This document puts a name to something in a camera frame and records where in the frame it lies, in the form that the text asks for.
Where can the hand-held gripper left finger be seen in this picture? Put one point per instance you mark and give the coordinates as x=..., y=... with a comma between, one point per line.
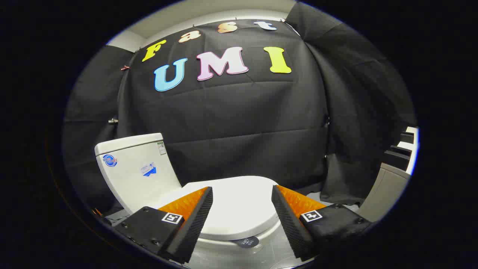
x=198, y=220

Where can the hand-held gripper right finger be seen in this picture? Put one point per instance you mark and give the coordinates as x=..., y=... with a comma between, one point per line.
x=289, y=220

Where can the white toilet lid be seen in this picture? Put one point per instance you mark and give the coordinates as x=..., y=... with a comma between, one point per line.
x=239, y=205

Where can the black lid pull tab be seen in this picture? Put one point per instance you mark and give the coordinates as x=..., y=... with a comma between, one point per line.
x=246, y=242

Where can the white toilet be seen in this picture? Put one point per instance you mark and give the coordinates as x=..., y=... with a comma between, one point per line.
x=138, y=183

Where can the white toilet tank cover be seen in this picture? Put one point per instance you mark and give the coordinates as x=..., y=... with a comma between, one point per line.
x=127, y=144

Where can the grey cabinet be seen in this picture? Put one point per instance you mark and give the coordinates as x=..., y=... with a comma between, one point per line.
x=384, y=194

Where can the orange yellow tool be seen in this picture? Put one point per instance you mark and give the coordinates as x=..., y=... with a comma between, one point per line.
x=98, y=213

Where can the black backdrop cloth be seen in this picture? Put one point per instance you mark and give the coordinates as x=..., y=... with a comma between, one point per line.
x=242, y=119

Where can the silver cloth clip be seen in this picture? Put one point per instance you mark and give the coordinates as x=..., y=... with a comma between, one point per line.
x=113, y=120

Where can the white panel with black slots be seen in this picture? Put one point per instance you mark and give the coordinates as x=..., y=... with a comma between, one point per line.
x=412, y=149

